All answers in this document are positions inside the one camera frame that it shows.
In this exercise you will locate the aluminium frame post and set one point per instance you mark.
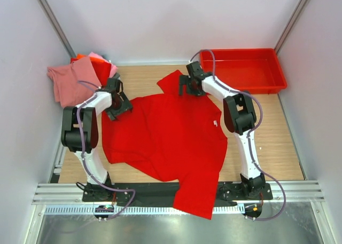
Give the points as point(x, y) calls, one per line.
point(57, 27)
point(294, 18)

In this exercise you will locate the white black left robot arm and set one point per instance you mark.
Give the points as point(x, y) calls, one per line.
point(79, 133)

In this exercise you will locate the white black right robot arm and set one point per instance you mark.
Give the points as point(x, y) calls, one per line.
point(239, 118)

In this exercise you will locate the right aluminium frame post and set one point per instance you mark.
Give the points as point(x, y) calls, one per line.
point(294, 18)

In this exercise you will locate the orange folded t shirt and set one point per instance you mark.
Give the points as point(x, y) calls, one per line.
point(79, 56)

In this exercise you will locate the red plastic tray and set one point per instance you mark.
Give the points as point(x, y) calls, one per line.
point(255, 70)

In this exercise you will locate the red t shirt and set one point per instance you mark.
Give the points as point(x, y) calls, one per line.
point(169, 136)
point(102, 70)

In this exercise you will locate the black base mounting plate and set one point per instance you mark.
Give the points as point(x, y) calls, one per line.
point(163, 194)

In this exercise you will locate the white slotted cable duct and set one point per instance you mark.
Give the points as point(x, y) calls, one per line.
point(96, 209)

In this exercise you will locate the light pink folded t shirt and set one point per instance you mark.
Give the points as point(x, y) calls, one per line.
point(113, 69)

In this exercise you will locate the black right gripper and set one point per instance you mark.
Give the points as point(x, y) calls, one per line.
point(184, 80)

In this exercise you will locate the red folded t shirt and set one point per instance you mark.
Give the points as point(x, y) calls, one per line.
point(102, 70)

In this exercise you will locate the left aluminium frame post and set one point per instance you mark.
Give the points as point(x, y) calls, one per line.
point(57, 27)

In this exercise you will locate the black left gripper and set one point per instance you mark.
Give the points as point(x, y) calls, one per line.
point(125, 106)

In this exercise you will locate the dusty pink folded t shirt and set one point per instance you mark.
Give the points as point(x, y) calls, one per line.
point(67, 90)

